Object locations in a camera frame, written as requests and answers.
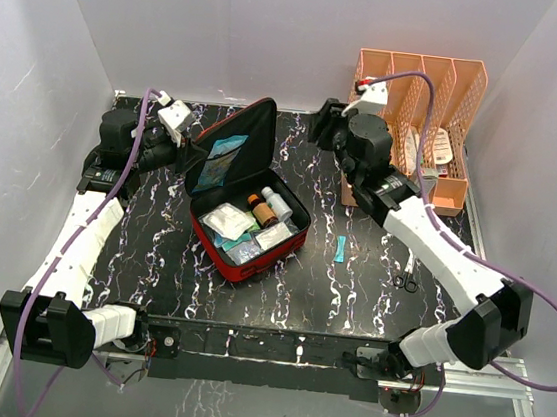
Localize white gauze pad packet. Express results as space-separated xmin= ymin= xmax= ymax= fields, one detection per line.
xmin=200 ymin=202 xmax=256 ymax=241

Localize clear bag blue mask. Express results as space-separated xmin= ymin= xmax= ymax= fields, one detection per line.
xmin=226 ymin=241 xmax=262 ymax=266

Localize brown bottle orange cap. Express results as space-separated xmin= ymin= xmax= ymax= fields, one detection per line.
xmin=247 ymin=194 xmax=278 ymax=228

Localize black handled metal scissors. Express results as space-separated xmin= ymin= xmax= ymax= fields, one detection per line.
xmin=393 ymin=250 xmax=419 ymax=293

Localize small teal sachet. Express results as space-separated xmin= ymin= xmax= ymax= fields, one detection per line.
xmin=333 ymin=235 xmax=347 ymax=264

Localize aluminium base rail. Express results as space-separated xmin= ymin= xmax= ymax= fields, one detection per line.
xmin=23 ymin=299 xmax=532 ymax=401

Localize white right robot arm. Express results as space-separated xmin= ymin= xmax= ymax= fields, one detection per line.
xmin=309 ymin=98 xmax=533 ymax=381

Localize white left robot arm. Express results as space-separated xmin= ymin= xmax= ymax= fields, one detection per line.
xmin=0 ymin=89 xmax=207 ymax=369

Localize grey stapler box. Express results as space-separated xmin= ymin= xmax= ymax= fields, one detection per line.
xmin=421 ymin=167 xmax=439 ymax=196

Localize clear bag blue bandage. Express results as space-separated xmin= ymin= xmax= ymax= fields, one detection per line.
xmin=213 ymin=233 xmax=253 ymax=252

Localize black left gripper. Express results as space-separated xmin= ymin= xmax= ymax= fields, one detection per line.
xmin=129 ymin=126 xmax=211 ymax=182

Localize white plastic bottle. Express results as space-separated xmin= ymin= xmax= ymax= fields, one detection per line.
xmin=261 ymin=186 xmax=293 ymax=222

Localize peach plastic desk organizer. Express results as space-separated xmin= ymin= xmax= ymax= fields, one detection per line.
xmin=354 ymin=48 xmax=488 ymax=217

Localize pink white card pack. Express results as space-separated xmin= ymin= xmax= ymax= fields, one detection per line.
xmin=432 ymin=128 xmax=454 ymax=165

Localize blue cotton swab packet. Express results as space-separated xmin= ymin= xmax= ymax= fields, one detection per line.
xmin=193 ymin=135 xmax=248 ymax=192

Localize red black medicine case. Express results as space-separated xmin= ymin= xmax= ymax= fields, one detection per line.
xmin=185 ymin=97 xmax=312 ymax=282

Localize clear bag white gauze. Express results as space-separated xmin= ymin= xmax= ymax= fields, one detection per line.
xmin=255 ymin=222 xmax=293 ymax=251

